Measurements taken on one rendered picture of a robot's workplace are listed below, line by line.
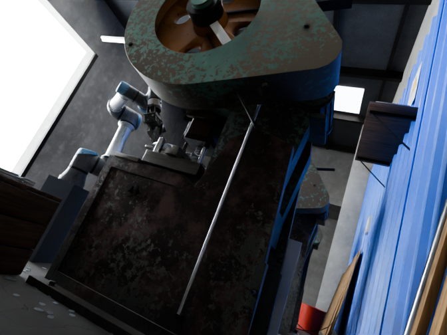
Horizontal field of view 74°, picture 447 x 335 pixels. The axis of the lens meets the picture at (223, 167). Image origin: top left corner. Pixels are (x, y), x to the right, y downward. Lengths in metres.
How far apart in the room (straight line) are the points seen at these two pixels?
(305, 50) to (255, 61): 0.19
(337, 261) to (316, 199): 3.68
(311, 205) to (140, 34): 1.93
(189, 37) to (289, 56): 0.54
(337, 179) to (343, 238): 2.49
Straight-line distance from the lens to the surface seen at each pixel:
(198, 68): 1.26
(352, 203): 6.59
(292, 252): 1.63
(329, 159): 8.74
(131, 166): 1.41
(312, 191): 2.77
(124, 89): 1.79
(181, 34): 1.56
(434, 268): 0.79
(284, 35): 1.26
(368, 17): 5.30
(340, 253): 6.35
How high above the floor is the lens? 0.35
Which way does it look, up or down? 17 degrees up
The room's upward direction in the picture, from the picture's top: 22 degrees clockwise
